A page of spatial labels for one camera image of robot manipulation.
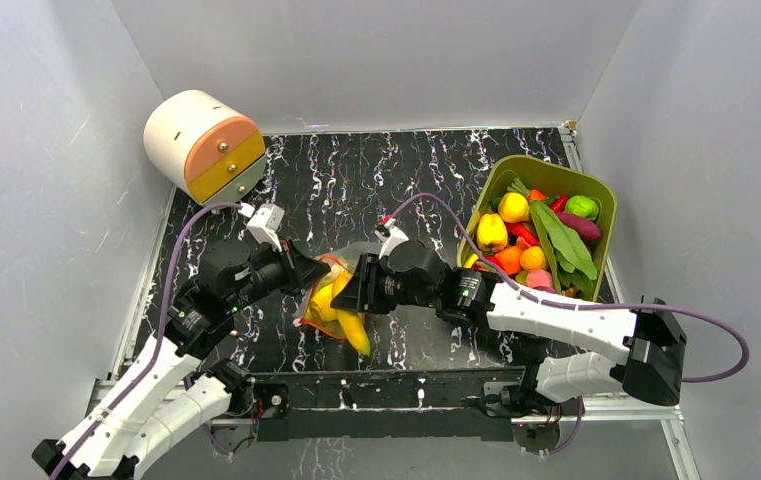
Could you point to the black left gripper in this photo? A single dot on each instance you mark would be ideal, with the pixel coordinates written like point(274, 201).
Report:
point(300, 269)

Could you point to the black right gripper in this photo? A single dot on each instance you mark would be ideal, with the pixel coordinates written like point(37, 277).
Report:
point(366, 285)

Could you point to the small yellow toy banana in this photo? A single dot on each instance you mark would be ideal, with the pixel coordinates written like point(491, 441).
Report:
point(354, 330)

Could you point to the clear zip bag orange zipper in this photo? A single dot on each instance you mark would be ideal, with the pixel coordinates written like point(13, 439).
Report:
point(343, 259)

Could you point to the yellow toy banana bunch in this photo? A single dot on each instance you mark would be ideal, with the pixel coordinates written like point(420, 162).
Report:
point(320, 310)

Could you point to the yellow toy lemon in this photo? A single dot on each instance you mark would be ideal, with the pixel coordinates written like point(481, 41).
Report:
point(514, 208)

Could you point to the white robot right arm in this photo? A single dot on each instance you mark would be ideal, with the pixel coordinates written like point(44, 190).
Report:
point(636, 350)

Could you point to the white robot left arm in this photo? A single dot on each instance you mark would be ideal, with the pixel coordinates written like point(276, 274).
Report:
point(131, 426)

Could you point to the yellow toy bell pepper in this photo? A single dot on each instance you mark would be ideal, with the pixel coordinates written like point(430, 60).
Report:
point(491, 233)

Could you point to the round white mini drawer cabinet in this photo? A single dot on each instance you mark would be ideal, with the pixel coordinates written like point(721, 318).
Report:
point(207, 149)

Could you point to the light pink toy peach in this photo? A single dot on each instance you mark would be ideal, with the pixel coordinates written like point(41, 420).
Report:
point(540, 280)

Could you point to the orange toy fruit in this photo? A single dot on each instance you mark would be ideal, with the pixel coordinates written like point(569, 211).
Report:
point(534, 258)

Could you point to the olive green plastic bin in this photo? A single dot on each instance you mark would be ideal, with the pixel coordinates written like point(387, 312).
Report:
point(553, 181)

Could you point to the orange toy carrot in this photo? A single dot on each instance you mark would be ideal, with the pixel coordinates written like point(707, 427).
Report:
point(517, 186)

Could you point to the long green toy leaf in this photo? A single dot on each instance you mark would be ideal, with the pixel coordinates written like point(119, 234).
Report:
point(573, 263)

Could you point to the red toy chili pepper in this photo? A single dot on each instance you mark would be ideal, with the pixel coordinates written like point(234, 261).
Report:
point(558, 204)

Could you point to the purple toy sweet potato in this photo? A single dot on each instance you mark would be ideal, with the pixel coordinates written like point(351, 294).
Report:
point(587, 230)

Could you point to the lime green toy fruit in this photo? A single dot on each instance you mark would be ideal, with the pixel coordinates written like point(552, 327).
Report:
point(583, 206)

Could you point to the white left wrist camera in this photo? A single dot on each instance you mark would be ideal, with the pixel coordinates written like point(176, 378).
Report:
point(264, 223)

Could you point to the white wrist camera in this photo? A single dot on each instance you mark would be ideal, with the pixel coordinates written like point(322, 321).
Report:
point(390, 235)
point(264, 223)

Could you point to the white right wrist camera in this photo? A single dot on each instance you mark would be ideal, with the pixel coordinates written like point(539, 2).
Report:
point(390, 235)

